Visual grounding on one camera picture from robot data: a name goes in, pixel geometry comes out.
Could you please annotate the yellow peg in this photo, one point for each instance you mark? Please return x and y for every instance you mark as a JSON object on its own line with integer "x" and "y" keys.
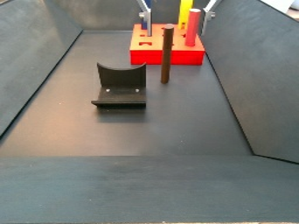
{"x": 185, "y": 5}

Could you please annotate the dark brown oval peg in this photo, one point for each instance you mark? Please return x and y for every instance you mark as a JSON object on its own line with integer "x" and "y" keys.
{"x": 166, "y": 52}

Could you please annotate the pink hexagonal peg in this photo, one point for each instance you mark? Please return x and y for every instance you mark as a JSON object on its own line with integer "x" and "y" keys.
{"x": 193, "y": 18}

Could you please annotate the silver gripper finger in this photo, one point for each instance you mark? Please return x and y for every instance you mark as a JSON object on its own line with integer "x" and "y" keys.
{"x": 208, "y": 14}
{"x": 149, "y": 21}

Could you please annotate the black curved stand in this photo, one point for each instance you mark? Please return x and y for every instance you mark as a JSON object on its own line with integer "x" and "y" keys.
{"x": 121, "y": 87}

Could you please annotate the blue peg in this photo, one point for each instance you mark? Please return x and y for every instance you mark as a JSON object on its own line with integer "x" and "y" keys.
{"x": 144, "y": 13}

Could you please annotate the red peg board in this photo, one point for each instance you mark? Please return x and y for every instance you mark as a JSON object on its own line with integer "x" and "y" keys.
{"x": 146, "y": 48}

